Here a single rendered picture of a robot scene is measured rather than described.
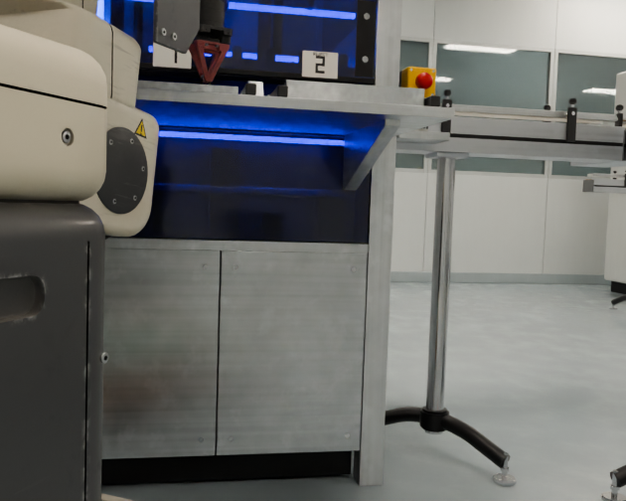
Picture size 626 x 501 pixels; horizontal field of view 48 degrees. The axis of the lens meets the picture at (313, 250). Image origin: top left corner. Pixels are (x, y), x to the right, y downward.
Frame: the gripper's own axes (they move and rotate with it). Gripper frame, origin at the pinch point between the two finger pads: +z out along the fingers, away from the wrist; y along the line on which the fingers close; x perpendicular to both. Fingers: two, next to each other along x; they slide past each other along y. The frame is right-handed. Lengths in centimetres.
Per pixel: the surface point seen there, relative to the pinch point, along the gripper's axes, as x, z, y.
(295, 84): -10.6, 2.2, -19.7
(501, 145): -84, 6, 10
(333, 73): -34.3, -6.8, 12.7
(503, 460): -81, 86, -5
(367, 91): -23.5, 2.3, -23.3
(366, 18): -41.2, -20.1, 11.1
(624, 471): -101, 84, -24
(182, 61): -0.5, -6.2, 21.7
